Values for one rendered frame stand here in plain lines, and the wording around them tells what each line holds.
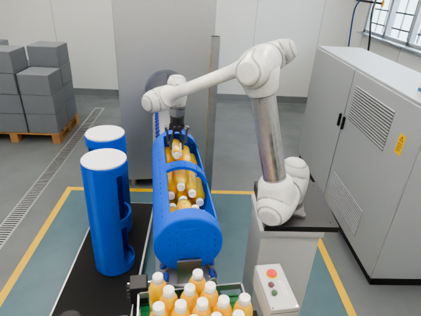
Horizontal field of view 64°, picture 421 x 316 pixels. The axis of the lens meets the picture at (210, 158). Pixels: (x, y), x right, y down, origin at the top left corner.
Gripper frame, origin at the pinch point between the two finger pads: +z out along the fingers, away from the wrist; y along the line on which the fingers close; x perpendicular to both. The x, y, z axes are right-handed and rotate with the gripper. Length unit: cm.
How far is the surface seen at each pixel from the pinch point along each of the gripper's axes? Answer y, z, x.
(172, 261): 6, 21, 64
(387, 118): -152, -5, -33
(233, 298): -19, 32, 76
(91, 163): 50, 17, -18
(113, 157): 38.3, 17.0, -26.5
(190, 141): -9.9, 5.1, -22.3
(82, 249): 70, 106, -43
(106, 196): 42, 37, -12
